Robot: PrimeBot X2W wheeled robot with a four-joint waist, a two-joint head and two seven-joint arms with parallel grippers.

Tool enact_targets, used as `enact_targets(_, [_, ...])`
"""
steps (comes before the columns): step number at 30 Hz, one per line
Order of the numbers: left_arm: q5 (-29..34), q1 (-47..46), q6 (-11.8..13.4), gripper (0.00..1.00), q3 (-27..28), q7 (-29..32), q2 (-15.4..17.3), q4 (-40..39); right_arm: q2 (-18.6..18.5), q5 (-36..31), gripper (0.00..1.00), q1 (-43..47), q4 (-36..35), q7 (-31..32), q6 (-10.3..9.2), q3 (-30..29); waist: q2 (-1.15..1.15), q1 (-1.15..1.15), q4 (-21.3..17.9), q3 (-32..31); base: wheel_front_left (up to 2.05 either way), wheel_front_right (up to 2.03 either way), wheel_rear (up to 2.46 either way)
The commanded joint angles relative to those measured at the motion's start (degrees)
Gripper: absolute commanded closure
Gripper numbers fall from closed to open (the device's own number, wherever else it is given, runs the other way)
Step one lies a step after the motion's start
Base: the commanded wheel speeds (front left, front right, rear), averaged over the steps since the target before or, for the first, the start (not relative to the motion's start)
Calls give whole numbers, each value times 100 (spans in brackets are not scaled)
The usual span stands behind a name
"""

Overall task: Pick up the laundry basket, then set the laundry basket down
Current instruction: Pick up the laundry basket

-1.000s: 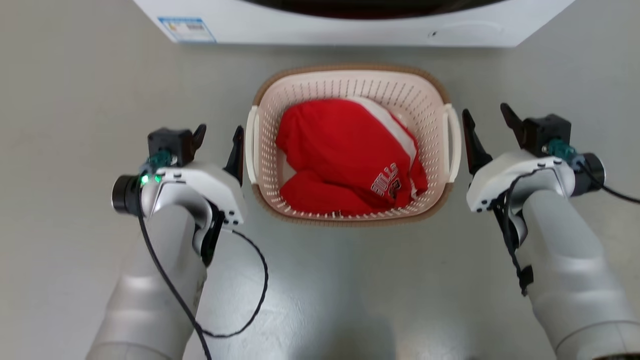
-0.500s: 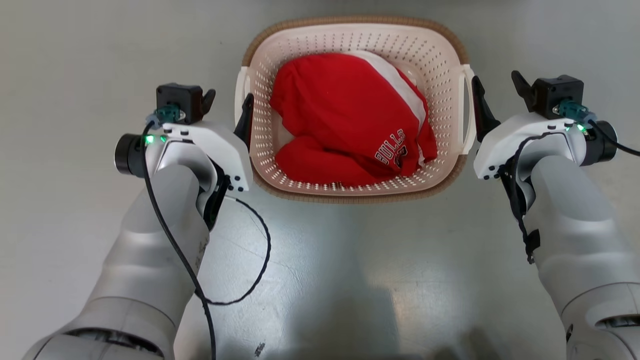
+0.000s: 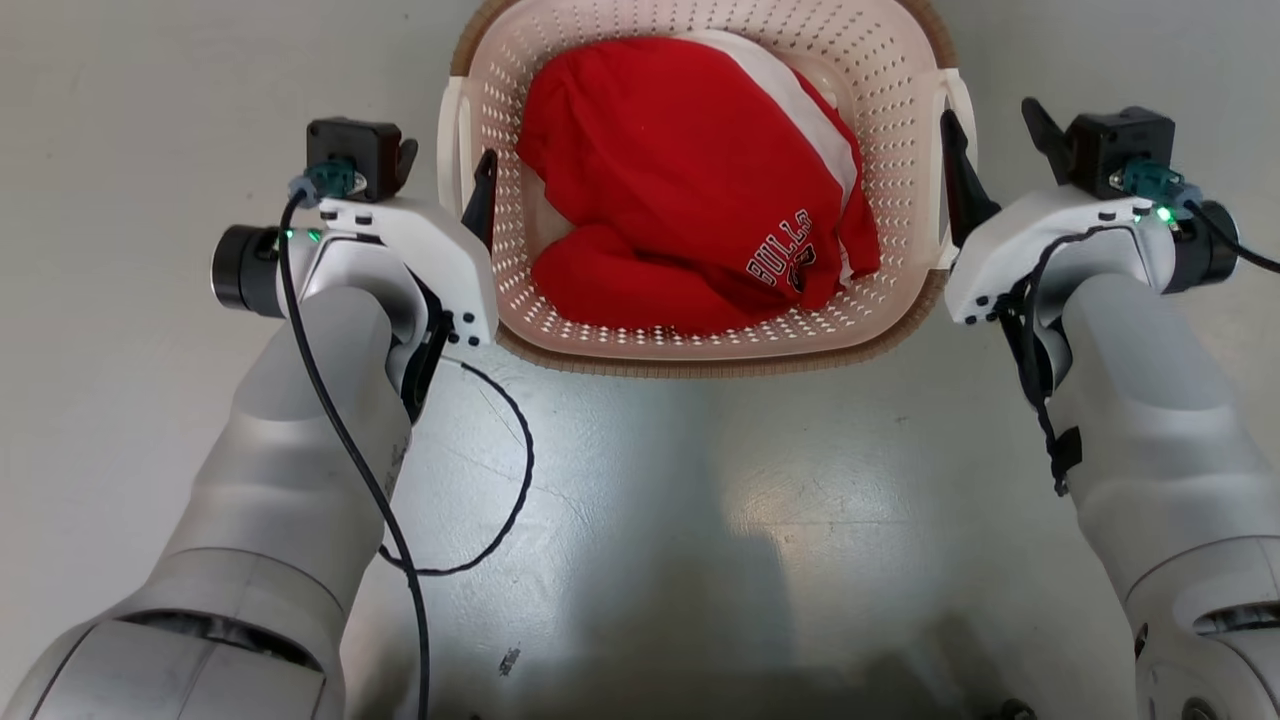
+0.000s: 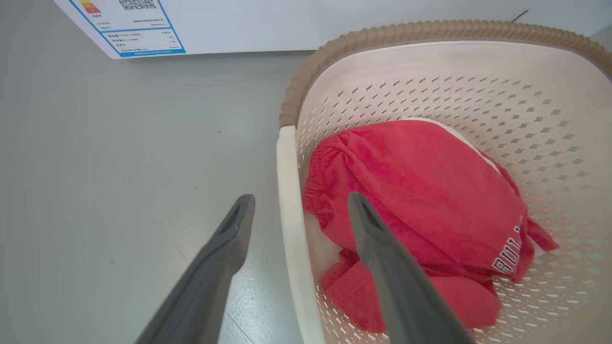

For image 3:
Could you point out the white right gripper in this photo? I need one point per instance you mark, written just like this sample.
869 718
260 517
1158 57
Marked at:
1040 235

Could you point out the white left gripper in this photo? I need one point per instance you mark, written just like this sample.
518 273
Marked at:
440 250

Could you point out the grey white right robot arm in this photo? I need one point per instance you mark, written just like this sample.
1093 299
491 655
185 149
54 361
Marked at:
1150 420

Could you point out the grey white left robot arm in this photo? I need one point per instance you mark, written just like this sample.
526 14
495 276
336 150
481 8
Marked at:
300 450

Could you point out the pale pink perforated laundry basket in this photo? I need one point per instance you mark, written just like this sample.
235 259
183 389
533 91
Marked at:
880 90

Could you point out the red Bulls jersey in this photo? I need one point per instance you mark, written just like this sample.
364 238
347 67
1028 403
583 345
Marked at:
660 150

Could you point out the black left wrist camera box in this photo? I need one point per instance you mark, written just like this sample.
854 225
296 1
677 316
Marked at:
350 150

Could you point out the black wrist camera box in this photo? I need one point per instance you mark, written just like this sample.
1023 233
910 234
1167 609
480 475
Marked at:
1115 145
350 150

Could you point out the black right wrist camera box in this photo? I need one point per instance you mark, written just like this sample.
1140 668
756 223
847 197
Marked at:
1115 145

